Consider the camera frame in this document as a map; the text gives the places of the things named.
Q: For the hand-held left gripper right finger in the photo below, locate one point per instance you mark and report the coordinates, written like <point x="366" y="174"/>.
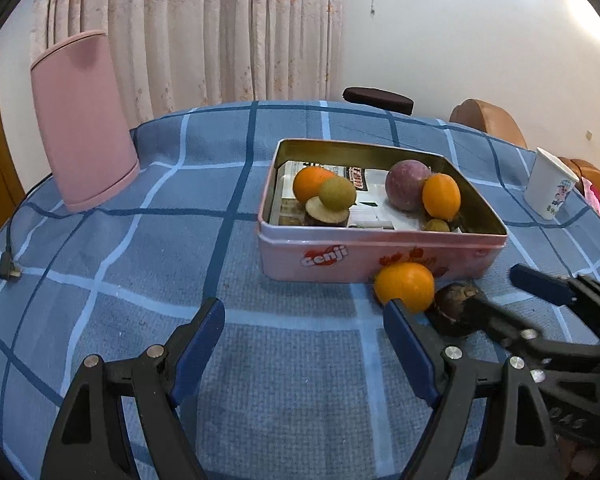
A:
<point x="410" y="355"/>

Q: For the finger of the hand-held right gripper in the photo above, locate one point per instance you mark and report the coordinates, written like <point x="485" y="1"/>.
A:
<point x="540" y="282"/>
<point x="505" y="322"/>

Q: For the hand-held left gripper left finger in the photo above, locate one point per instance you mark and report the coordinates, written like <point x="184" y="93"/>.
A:
<point x="200" y="345"/>

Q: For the dark brown passion fruit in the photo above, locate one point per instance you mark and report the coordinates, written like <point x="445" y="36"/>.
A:
<point x="455" y="315"/>

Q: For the orange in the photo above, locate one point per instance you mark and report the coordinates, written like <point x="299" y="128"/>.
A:
<point x="307" y="182"/>
<point x="441" y="195"/>
<point x="405" y="287"/>

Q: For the small green fruit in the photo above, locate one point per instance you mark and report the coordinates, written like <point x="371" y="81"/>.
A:
<point x="437" y="226"/>

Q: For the pink tin box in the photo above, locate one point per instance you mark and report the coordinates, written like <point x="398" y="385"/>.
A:
<point x="290" y="260"/>

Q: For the purple round fruit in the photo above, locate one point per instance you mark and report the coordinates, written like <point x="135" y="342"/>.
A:
<point x="405" y="182"/>

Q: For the yellowish green round fruit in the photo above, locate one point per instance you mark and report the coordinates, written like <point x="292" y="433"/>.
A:
<point x="337" y="193"/>

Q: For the blue plaid tablecloth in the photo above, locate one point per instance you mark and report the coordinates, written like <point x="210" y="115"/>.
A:
<point x="280" y="360"/>

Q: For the white cartoon mug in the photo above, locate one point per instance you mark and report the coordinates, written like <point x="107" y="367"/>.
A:
<point x="547" y="185"/>

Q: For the brown leather sofa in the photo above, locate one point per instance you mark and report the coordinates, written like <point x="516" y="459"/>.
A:
<point x="592" y="172"/>

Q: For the printed paper packet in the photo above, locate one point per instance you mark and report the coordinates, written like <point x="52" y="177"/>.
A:
<point x="375" y="195"/>

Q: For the brown leather armchair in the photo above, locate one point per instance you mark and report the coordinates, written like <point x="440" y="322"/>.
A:
<point x="490" y="117"/>

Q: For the dark round stool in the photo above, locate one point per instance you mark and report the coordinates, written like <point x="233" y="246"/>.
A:
<point x="380" y="97"/>

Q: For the pink cylindrical appliance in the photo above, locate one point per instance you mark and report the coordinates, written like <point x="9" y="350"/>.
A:
<point x="85" y="125"/>

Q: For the pink floral curtain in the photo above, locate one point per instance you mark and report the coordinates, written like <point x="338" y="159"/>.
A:
<point x="205" y="25"/>

